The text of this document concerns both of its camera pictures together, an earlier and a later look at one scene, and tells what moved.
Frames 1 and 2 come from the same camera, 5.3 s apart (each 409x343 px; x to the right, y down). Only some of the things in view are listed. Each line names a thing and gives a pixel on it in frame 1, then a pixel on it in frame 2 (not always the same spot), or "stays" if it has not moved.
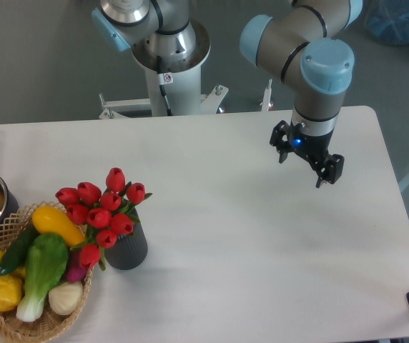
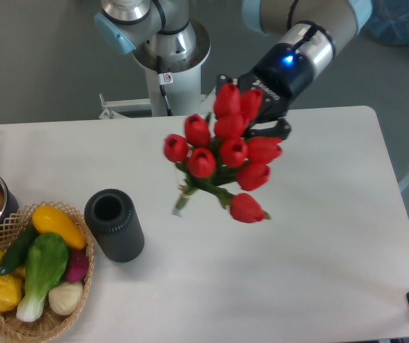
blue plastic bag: (401, 22) stays
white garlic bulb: (65, 298) stays
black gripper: (314, 148) -> (282, 73)
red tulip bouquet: (105, 213) -> (217, 155)
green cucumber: (15, 256) stays
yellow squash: (46, 221) stays
